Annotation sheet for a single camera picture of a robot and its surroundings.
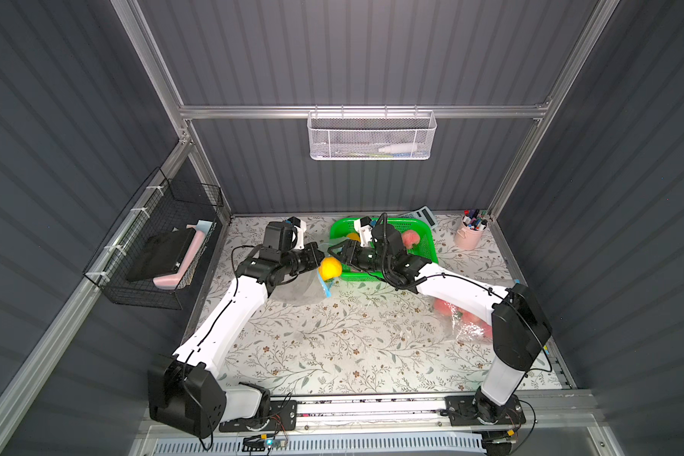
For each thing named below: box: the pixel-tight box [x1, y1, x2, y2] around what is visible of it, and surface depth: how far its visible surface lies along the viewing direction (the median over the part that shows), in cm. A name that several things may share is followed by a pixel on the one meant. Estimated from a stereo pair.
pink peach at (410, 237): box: [402, 229, 420, 249], surface depth 107 cm
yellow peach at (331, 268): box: [319, 256, 342, 282], surface depth 81 cm
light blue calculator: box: [397, 205, 438, 229], surface depth 121 cm
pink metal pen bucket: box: [455, 218, 489, 251], surface depth 107 cm
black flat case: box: [126, 228, 197, 283], surface depth 69 cm
